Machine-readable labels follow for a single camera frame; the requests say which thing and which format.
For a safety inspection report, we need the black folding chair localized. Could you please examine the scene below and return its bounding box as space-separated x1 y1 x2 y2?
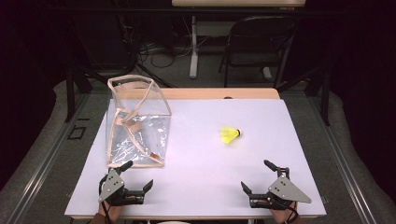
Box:
219 15 298 90

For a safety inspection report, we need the person's right hand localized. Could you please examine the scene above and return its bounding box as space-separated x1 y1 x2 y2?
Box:
257 199 298 224

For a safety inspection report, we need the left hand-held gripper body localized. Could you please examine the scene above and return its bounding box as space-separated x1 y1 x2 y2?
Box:
98 167 146 207

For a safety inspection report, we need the desk with white legs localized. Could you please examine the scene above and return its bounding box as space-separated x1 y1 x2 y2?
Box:
171 0 307 80

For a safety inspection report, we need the bundle of floor cables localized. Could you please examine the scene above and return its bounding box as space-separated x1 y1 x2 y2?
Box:
136 38 194 69

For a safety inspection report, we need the wooden table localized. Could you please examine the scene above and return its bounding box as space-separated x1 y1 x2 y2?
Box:
64 88 327 221

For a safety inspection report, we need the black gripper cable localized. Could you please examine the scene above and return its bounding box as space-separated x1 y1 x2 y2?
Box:
98 175 114 224
278 199 300 224

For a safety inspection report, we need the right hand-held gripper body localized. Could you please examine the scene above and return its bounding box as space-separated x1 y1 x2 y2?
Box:
248 166 313 211

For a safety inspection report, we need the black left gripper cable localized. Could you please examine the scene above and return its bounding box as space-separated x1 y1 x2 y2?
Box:
98 175 114 224

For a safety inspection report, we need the white sheet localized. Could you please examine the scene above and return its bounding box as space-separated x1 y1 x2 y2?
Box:
64 98 327 218

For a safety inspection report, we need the yellow shuttlecock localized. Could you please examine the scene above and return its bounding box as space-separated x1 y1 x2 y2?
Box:
219 125 243 145

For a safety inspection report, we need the transparent bag with beige trim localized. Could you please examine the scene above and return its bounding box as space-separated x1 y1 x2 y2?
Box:
106 74 173 169

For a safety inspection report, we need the black metal stand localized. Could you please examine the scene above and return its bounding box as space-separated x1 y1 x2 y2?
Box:
64 63 94 123
306 66 332 127

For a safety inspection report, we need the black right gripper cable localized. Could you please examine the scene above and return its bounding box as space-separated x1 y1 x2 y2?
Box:
278 199 300 224

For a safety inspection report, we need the person's left hand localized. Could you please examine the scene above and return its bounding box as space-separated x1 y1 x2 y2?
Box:
98 195 138 224

